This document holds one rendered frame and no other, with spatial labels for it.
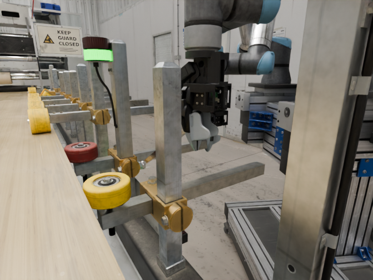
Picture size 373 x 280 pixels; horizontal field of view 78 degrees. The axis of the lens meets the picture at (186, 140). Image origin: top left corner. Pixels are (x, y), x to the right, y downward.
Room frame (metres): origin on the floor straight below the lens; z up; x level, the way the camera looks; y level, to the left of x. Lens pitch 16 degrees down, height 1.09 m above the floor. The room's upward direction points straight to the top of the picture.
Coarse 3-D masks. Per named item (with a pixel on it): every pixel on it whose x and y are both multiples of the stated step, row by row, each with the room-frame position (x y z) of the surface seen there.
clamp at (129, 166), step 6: (108, 150) 0.66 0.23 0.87; (114, 150) 0.66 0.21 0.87; (114, 156) 0.61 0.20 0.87; (114, 162) 0.61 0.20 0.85; (120, 162) 0.57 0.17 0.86; (126, 162) 0.56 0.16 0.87; (132, 162) 0.57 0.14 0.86; (114, 168) 0.61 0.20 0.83; (120, 168) 0.56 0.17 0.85; (126, 168) 0.56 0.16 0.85; (132, 168) 0.57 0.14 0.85; (138, 168) 0.58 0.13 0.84; (126, 174) 0.56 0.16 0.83; (132, 174) 0.57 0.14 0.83
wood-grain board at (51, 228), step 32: (0, 96) 2.06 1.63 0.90; (0, 128) 0.81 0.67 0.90; (0, 160) 0.49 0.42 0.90; (32, 160) 0.49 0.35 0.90; (64, 160) 0.49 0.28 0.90; (0, 192) 0.34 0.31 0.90; (32, 192) 0.34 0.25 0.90; (64, 192) 0.34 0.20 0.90; (0, 224) 0.26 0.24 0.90; (32, 224) 0.26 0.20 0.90; (64, 224) 0.26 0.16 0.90; (96, 224) 0.26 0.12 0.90; (0, 256) 0.21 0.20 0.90; (32, 256) 0.21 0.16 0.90; (64, 256) 0.21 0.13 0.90; (96, 256) 0.21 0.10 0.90
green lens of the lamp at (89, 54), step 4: (84, 52) 0.56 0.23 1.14; (88, 52) 0.55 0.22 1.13; (92, 52) 0.55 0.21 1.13; (96, 52) 0.55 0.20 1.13; (100, 52) 0.56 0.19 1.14; (104, 52) 0.56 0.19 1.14; (108, 52) 0.57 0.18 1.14; (84, 56) 0.56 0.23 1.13; (88, 56) 0.55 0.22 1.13; (92, 56) 0.55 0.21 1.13; (96, 56) 0.55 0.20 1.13; (100, 56) 0.56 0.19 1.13; (104, 56) 0.56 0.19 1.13; (108, 56) 0.57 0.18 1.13; (84, 60) 0.57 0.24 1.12; (108, 60) 0.57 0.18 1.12
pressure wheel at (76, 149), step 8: (72, 144) 0.59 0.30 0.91; (80, 144) 0.58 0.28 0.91; (88, 144) 0.60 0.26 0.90; (96, 144) 0.59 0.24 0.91; (72, 152) 0.54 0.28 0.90; (80, 152) 0.55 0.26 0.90; (88, 152) 0.56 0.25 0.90; (96, 152) 0.58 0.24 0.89; (72, 160) 0.54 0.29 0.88; (80, 160) 0.55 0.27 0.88; (88, 160) 0.56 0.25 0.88
